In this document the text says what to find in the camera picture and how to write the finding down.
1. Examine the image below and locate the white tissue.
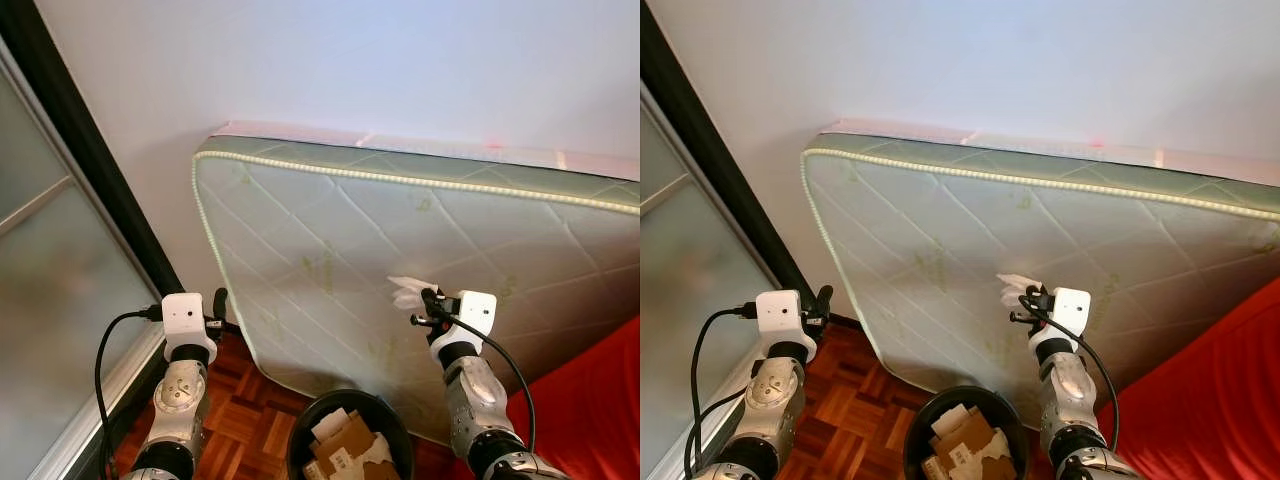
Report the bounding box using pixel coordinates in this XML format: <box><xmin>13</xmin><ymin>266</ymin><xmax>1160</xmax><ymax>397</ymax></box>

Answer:
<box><xmin>997</xmin><ymin>272</ymin><xmax>1046</xmax><ymax>311</ymax></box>
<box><xmin>388</xmin><ymin>276</ymin><xmax>441</xmax><ymax>312</ymax></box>

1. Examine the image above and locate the green quilted mattress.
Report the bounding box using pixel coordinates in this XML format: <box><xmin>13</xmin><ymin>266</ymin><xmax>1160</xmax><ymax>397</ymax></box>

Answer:
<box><xmin>800</xmin><ymin>133</ymin><xmax>1280</xmax><ymax>431</ymax></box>
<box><xmin>190</xmin><ymin>136</ymin><xmax>641</xmax><ymax>446</ymax></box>

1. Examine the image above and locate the frosted glass sliding door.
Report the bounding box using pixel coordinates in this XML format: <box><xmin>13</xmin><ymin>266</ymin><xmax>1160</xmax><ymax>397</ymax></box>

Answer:
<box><xmin>640</xmin><ymin>85</ymin><xmax>791</xmax><ymax>480</ymax></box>
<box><xmin>0</xmin><ymin>38</ymin><xmax>169</xmax><ymax>480</ymax></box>

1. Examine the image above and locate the black round waste bin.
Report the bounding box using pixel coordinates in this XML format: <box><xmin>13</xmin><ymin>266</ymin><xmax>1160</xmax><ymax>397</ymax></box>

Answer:
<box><xmin>287</xmin><ymin>388</ymin><xmax>416</xmax><ymax>480</ymax></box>
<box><xmin>903</xmin><ymin>385</ymin><xmax>1031</xmax><ymax>480</ymax></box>

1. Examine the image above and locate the white paper sheet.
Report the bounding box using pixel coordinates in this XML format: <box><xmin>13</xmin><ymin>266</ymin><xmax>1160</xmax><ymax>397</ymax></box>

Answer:
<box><xmin>312</xmin><ymin>408</ymin><xmax>353</xmax><ymax>441</ymax></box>
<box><xmin>930</xmin><ymin>403</ymin><xmax>971</xmax><ymax>436</ymax></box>

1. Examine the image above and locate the flattened brown cardboard box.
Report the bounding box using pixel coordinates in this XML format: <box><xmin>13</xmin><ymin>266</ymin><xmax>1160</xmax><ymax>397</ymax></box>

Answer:
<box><xmin>925</xmin><ymin>410</ymin><xmax>1016</xmax><ymax>480</ymax></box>
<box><xmin>310</xmin><ymin>415</ymin><xmax>401</xmax><ymax>480</ymax></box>

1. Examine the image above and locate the red fleece blanket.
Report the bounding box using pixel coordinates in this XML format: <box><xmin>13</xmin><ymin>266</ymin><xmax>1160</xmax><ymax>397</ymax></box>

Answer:
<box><xmin>1105</xmin><ymin>278</ymin><xmax>1280</xmax><ymax>480</ymax></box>
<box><xmin>500</xmin><ymin>315</ymin><xmax>641</xmax><ymax>480</ymax></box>

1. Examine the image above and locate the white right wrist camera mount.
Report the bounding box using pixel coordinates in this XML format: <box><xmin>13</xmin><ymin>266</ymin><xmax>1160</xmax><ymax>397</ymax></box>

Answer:
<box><xmin>428</xmin><ymin>291</ymin><xmax>499</xmax><ymax>349</ymax></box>
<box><xmin>1030</xmin><ymin>287</ymin><xmax>1093</xmax><ymax>351</ymax></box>

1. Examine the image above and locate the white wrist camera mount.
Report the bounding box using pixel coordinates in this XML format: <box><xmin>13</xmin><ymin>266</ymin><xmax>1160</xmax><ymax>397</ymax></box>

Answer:
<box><xmin>755</xmin><ymin>289</ymin><xmax>819</xmax><ymax>363</ymax></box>
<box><xmin>428</xmin><ymin>291</ymin><xmax>499</xmax><ymax>349</ymax></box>
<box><xmin>1030</xmin><ymin>287</ymin><xmax>1093</xmax><ymax>351</ymax></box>
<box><xmin>160</xmin><ymin>292</ymin><xmax>219</xmax><ymax>363</ymax></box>

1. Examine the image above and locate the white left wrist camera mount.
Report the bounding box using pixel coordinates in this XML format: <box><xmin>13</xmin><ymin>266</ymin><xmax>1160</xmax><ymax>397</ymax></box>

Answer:
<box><xmin>160</xmin><ymin>292</ymin><xmax>219</xmax><ymax>363</ymax></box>
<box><xmin>755</xmin><ymin>289</ymin><xmax>819</xmax><ymax>363</ymax></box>

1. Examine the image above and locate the black door post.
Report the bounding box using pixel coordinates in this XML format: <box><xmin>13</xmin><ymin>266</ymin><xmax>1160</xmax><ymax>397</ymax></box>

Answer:
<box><xmin>0</xmin><ymin>0</ymin><xmax>186</xmax><ymax>299</ymax></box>
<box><xmin>640</xmin><ymin>0</ymin><xmax>816</xmax><ymax>301</ymax></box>

